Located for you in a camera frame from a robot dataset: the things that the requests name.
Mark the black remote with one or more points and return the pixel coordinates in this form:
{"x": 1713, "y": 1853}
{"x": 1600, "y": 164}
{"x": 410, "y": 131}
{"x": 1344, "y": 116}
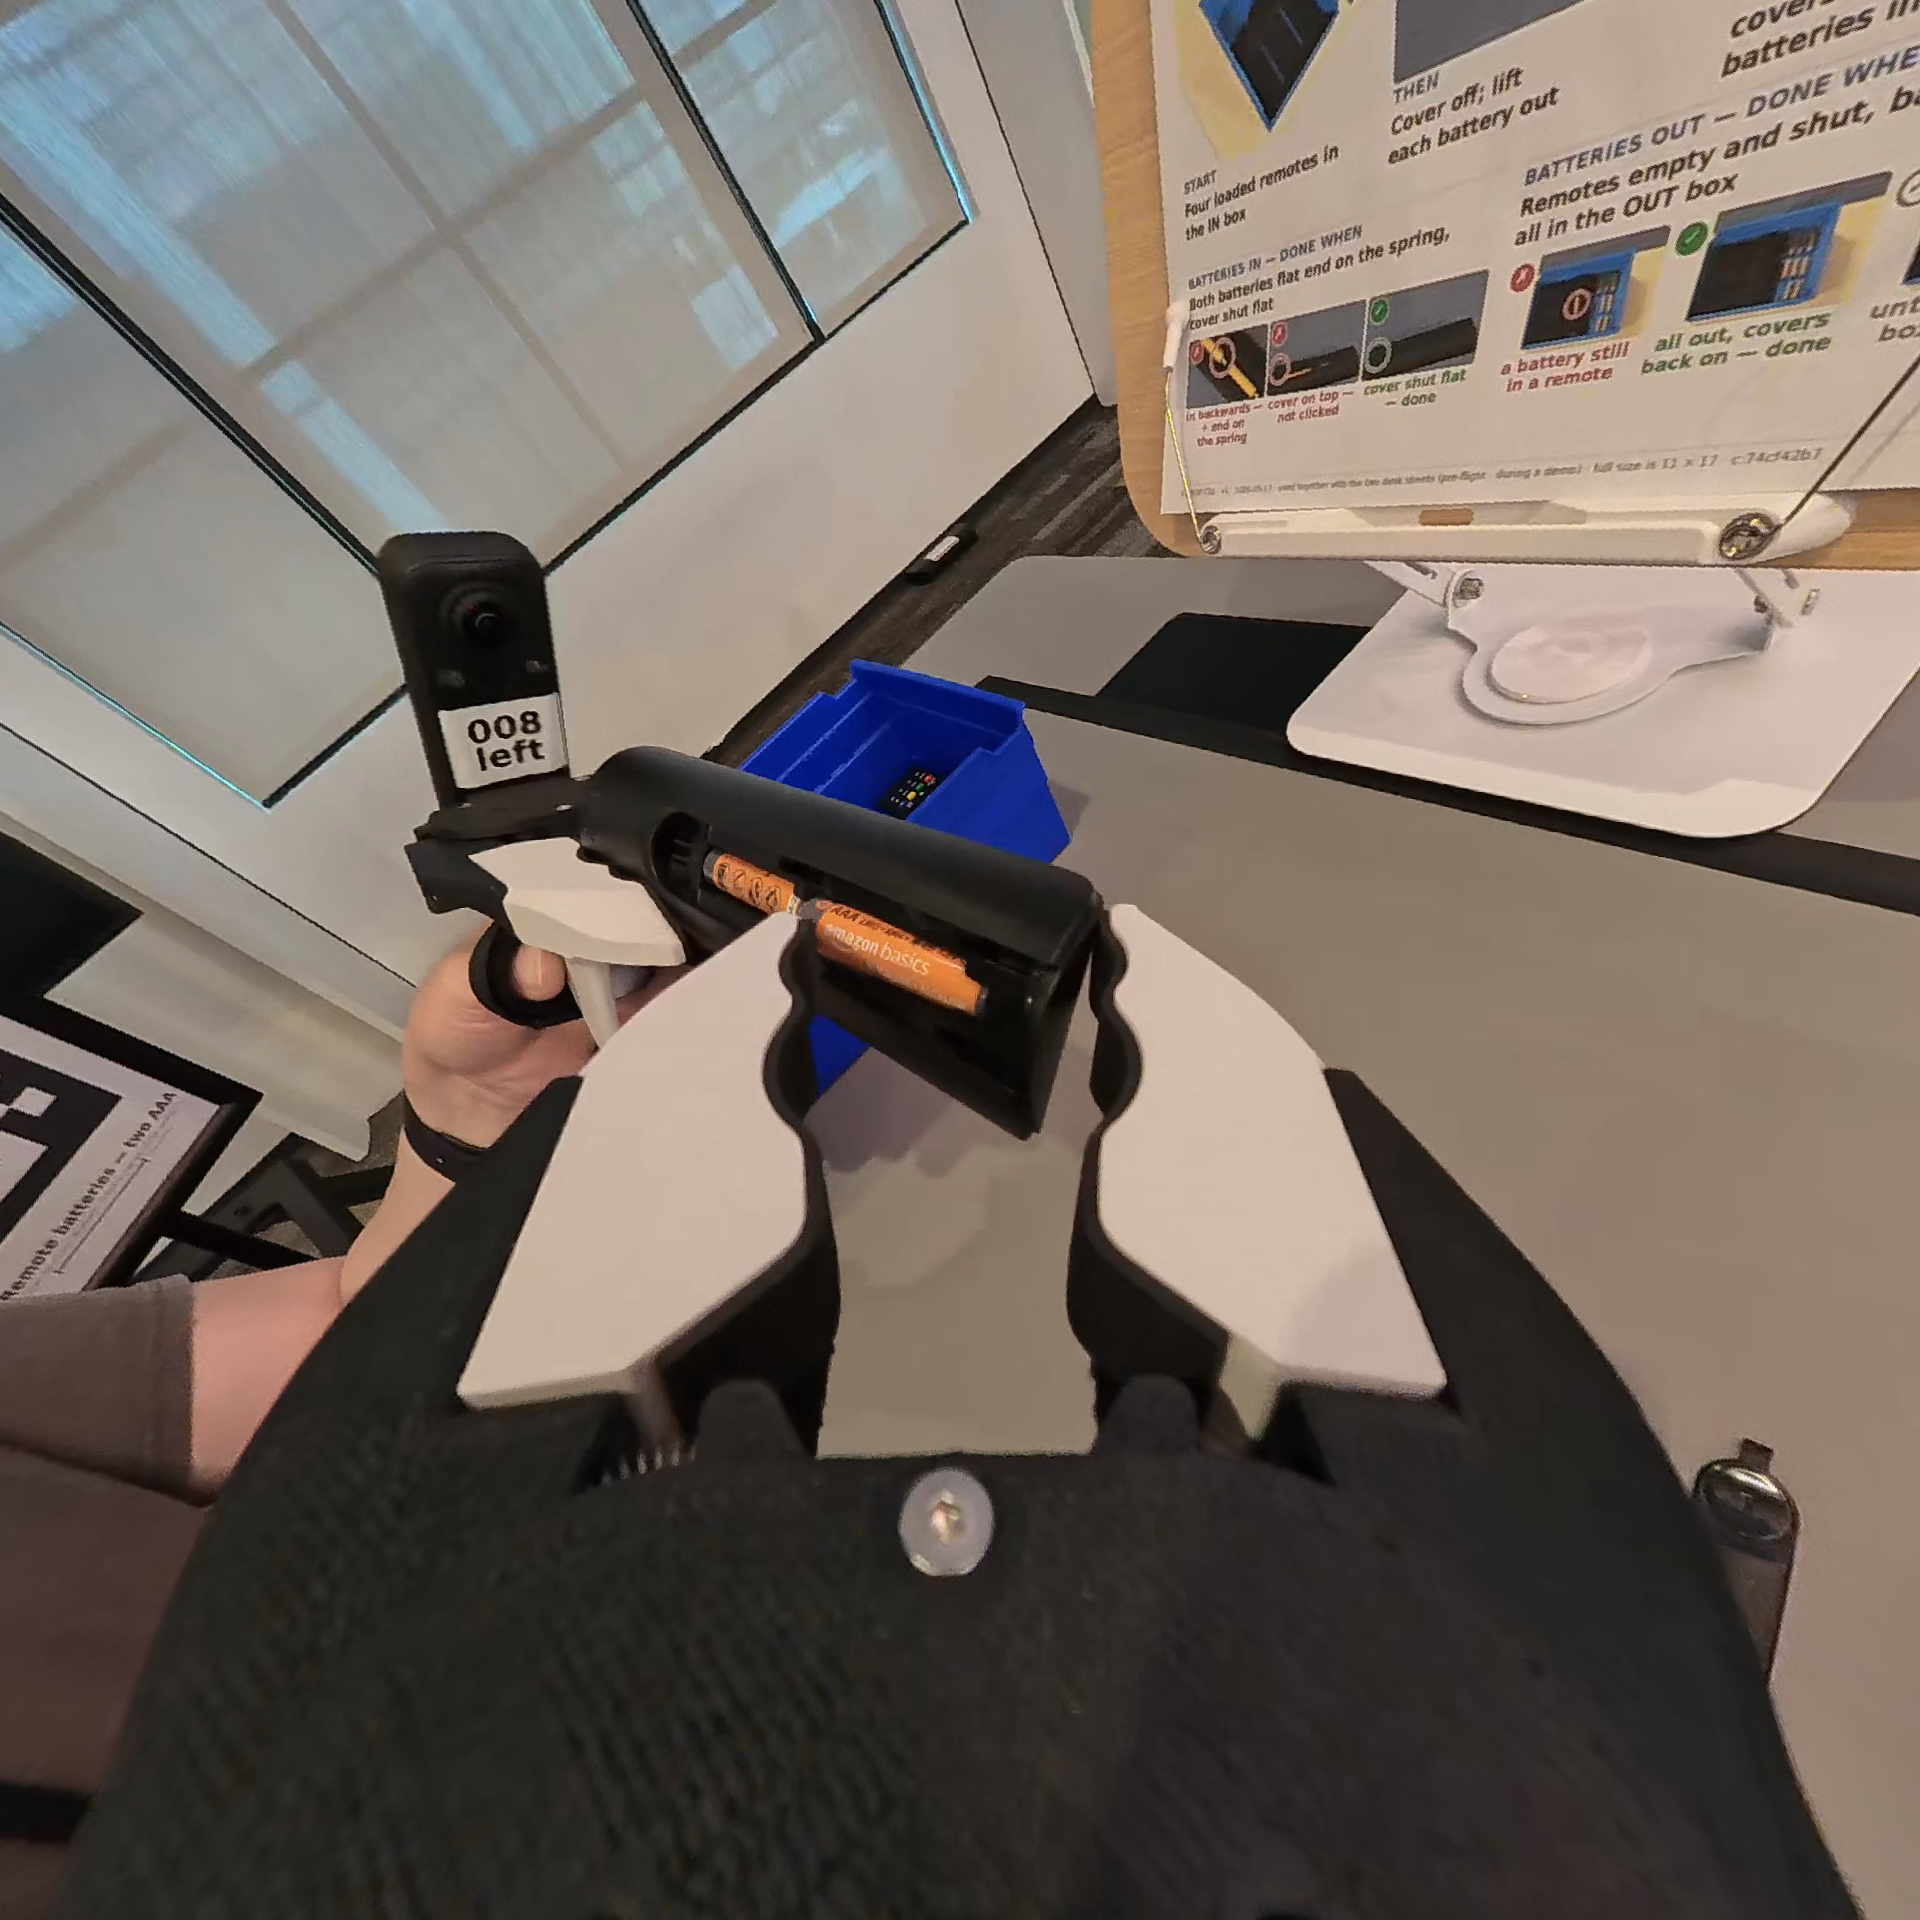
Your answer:
{"x": 910, "y": 791}
{"x": 961, "y": 870}

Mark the instruction sheet on stand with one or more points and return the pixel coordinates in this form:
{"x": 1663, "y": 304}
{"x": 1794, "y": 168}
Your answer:
{"x": 1119, "y": 225}

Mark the black framed window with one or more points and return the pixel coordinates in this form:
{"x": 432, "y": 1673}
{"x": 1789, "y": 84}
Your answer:
{"x": 450, "y": 301}

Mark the black wristband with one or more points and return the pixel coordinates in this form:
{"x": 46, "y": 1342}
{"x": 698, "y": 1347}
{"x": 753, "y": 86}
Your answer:
{"x": 436, "y": 1148}

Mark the person's left hand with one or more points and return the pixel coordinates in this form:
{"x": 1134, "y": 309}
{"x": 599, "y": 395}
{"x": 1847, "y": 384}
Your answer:
{"x": 480, "y": 1080}

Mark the person's left forearm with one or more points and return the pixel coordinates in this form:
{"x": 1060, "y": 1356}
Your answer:
{"x": 284, "y": 1350}

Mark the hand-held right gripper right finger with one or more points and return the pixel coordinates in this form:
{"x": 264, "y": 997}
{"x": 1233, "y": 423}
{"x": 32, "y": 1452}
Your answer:
{"x": 1261, "y": 1200}

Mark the black battery cover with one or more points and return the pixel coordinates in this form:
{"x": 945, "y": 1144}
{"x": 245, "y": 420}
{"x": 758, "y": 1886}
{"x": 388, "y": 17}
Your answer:
{"x": 1742, "y": 1559}

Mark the orange AAA battery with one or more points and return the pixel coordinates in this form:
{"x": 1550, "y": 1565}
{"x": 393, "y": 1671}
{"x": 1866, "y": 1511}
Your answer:
{"x": 750, "y": 884}
{"x": 901, "y": 968}

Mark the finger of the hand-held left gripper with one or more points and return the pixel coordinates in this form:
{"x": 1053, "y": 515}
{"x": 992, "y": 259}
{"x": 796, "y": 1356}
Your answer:
{"x": 585, "y": 909}

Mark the small black floor box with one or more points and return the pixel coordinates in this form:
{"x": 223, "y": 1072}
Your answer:
{"x": 940, "y": 559}

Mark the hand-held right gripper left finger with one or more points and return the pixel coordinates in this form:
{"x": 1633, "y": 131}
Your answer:
{"x": 662, "y": 1200}

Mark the person's grey-brown t-shirt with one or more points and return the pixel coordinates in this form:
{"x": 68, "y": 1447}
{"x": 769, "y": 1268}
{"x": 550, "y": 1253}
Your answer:
{"x": 89, "y": 1381}

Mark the black framed marker sign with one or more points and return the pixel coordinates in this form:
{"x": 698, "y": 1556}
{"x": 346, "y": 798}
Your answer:
{"x": 105, "y": 1156}

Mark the blue plastic bin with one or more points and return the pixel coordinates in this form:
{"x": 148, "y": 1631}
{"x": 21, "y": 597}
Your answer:
{"x": 990, "y": 781}

